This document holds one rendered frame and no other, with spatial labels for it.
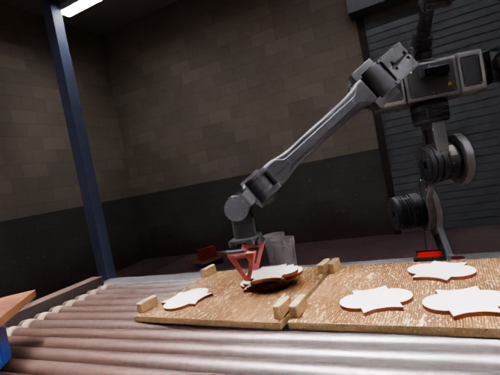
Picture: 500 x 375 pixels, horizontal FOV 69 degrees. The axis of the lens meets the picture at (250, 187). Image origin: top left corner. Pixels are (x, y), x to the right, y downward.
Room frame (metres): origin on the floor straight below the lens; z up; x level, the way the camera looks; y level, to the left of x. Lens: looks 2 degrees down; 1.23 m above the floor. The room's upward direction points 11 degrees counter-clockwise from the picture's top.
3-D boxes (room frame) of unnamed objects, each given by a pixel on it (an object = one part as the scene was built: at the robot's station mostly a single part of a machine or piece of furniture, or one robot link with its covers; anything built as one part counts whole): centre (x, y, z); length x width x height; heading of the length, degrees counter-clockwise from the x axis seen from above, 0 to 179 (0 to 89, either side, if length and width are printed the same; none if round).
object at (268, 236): (4.96, -0.19, 0.19); 0.30 x 0.30 x 0.37
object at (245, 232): (0.92, 0.03, 1.09); 0.10 x 0.07 x 0.07; 167
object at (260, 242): (0.95, 0.03, 1.02); 0.07 x 0.07 x 0.09; 77
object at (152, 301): (0.93, 0.32, 0.95); 0.06 x 0.02 x 0.03; 150
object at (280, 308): (0.74, -0.02, 0.95); 0.06 x 0.02 x 0.03; 150
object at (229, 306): (0.95, 0.08, 0.93); 0.41 x 0.35 x 0.02; 60
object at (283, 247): (4.54, -0.27, 0.19); 0.30 x 0.30 x 0.37
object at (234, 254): (0.89, 0.04, 1.02); 0.07 x 0.07 x 0.09; 77
